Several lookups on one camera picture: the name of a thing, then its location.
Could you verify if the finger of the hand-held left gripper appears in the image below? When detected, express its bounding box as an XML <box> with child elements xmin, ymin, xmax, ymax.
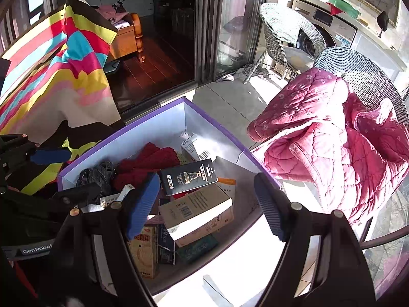
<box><xmin>53</xmin><ymin>182</ymin><xmax>103</xmax><ymax>213</ymax></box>
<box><xmin>0</xmin><ymin>133</ymin><xmax>72</xmax><ymax>171</ymax></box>

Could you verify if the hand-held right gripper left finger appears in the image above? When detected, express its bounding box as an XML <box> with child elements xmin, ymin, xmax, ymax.
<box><xmin>45</xmin><ymin>173</ymin><xmax>160</xmax><ymax>307</ymax></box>

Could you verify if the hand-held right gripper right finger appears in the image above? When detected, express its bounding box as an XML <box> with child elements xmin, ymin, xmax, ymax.
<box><xmin>254</xmin><ymin>173</ymin><xmax>376</xmax><ymax>307</ymax></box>

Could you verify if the grey hair scrunchie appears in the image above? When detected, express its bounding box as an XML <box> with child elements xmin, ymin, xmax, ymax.
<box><xmin>77</xmin><ymin>161</ymin><xmax>117</xmax><ymax>195</ymax></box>

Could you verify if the red knitted cloth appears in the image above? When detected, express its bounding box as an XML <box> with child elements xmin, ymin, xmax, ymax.
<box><xmin>112</xmin><ymin>142</ymin><xmax>181</xmax><ymax>192</ymax></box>

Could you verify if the blue toothpaste box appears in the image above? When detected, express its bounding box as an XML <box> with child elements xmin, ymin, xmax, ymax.
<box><xmin>157</xmin><ymin>223</ymin><xmax>176</xmax><ymax>265</ymax></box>

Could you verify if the cream box with red letters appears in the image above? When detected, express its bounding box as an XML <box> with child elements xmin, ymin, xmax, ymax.
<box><xmin>128</xmin><ymin>223</ymin><xmax>160</xmax><ymax>279</ymax></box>

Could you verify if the orange tissue pack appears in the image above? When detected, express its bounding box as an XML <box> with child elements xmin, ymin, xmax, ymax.
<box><xmin>218</xmin><ymin>177</ymin><xmax>237</xmax><ymax>199</ymax></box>

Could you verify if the black box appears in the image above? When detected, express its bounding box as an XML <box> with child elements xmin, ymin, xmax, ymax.
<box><xmin>159</xmin><ymin>159</ymin><xmax>218</xmax><ymax>196</ymax></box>

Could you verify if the cream box with line drawing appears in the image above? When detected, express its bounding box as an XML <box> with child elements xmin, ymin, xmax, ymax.
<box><xmin>159</xmin><ymin>182</ymin><xmax>234</xmax><ymax>248</ymax></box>

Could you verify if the teal glitter packet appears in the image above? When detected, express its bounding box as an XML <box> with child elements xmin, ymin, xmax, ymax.
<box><xmin>175</xmin><ymin>234</ymin><xmax>219</xmax><ymax>264</ymax></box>

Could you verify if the white barcode medicine box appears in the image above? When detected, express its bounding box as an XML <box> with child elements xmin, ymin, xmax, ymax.
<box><xmin>180</xmin><ymin>134</ymin><xmax>211</xmax><ymax>162</ymax></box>

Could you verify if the purple cardboard box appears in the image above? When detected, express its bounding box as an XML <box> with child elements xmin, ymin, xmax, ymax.
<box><xmin>58</xmin><ymin>97</ymin><xmax>285</xmax><ymax>296</ymax></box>

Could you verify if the round glass desktop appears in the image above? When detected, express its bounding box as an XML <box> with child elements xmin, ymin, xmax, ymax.
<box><xmin>348</xmin><ymin>179</ymin><xmax>409</xmax><ymax>301</ymax></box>

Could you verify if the pink quilted jacket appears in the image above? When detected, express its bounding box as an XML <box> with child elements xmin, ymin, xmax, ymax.
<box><xmin>247</xmin><ymin>68</ymin><xmax>409</xmax><ymax>226</ymax></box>

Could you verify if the colourful striped tablecloth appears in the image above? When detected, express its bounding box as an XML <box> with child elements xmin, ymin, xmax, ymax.
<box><xmin>0</xmin><ymin>0</ymin><xmax>126</xmax><ymax>195</ymax></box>

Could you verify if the wooden furniture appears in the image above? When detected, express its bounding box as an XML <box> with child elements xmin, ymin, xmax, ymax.
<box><xmin>110</xmin><ymin>13</ymin><xmax>146</xmax><ymax>64</ymax></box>

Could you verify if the grey floor cloth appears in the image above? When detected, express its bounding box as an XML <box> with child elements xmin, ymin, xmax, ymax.
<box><xmin>220</xmin><ymin>63</ymin><xmax>276</xmax><ymax>83</ymax></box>

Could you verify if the pink printed cloth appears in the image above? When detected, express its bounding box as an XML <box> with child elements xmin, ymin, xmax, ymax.
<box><xmin>95</xmin><ymin>0</ymin><xmax>129</xmax><ymax>28</ymax></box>

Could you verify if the white wicker chair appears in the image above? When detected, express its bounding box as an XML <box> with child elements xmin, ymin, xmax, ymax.
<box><xmin>244</xmin><ymin>3</ymin><xmax>326</xmax><ymax>84</ymax></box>
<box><xmin>313</xmin><ymin>46</ymin><xmax>409</xmax><ymax>128</ymax></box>

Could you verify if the washing machine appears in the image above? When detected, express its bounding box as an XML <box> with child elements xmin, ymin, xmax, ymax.
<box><xmin>292</xmin><ymin>0</ymin><xmax>358</xmax><ymax>64</ymax></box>

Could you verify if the sliding glass door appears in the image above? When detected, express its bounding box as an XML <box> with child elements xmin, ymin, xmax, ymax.
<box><xmin>195</xmin><ymin>0</ymin><xmax>272</xmax><ymax>84</ymax></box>

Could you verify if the dark wooden cabinet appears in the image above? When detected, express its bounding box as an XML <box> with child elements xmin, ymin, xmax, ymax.
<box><xmin>153</xmin><ymin>0</ymin><xmax>196</xmax><ymax>40</ymax></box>

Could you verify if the green basin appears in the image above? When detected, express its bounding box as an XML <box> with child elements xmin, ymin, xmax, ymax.
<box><xmin>326</xmin><ymin>0</ymin><xmax>361</xmax><ymax>19</ymax></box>

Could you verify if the black hanging object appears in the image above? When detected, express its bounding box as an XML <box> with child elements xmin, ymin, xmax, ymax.
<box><xmin>376</xmin><ymin>10</ymin><xmax>390</xmax><ymax>33</ymax></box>

